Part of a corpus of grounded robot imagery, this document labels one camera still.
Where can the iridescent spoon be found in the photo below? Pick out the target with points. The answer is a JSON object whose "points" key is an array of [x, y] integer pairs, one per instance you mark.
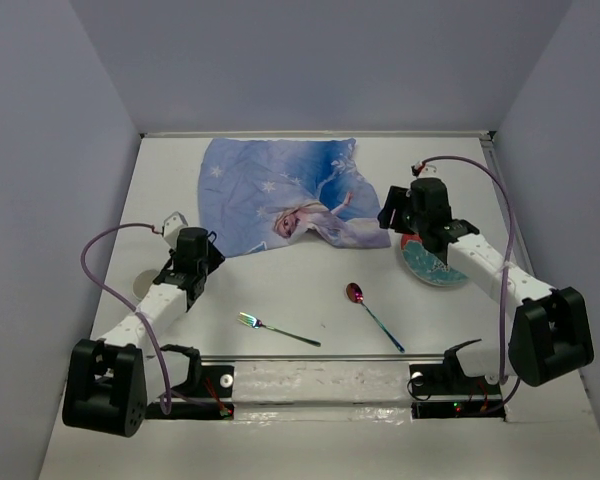
{"points": [[355, 294]]}

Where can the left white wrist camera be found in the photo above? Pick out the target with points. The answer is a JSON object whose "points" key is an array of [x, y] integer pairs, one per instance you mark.
{"points": [[171, 228]]}

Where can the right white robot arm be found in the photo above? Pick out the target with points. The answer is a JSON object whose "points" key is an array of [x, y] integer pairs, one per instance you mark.
{"points": [[544, 331]]}

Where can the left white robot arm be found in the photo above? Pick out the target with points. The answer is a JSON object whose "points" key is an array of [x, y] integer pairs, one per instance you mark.
{"points": [[113, 379]]}

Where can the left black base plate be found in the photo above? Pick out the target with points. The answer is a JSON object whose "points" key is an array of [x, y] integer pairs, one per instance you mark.
{"points": [[209, 400]]}

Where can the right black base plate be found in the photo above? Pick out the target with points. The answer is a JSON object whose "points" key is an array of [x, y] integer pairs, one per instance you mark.
{"points": [[437, 394]]}

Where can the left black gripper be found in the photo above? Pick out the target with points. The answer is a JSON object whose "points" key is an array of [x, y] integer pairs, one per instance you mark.
{"points": [[213, 255]]}

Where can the red and blue plate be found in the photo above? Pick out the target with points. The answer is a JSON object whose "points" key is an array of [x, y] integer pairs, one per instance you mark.
{"points": [[426, 267]]}

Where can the blue princess print cloth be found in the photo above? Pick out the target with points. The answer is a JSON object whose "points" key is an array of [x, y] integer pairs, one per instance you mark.
{"points": [[259, 195]]}

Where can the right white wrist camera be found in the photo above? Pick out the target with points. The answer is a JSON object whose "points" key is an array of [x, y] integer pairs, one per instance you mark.
{"points": [[423, 170]]}

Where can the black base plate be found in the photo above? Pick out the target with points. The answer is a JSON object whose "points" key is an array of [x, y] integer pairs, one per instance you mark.
{"points": [[437, 394], [209, 400]]}

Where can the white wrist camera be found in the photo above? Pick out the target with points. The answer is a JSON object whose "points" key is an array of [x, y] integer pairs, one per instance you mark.
{"points": [[171, 228], [423, 170]]}

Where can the white cup yellow handle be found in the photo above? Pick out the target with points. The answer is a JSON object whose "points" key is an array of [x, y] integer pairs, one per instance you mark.
{"points": [[142, 283]]}

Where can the iridescent fork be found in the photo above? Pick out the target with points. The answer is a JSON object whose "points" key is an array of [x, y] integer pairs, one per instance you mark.
{"points": [[255, 323]]}

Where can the silver front table rail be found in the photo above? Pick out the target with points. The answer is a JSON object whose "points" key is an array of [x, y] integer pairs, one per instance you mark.
{"points": [[426, 358]]}

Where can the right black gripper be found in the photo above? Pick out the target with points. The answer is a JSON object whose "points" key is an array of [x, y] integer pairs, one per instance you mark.
{"points": [[398, 198]]}

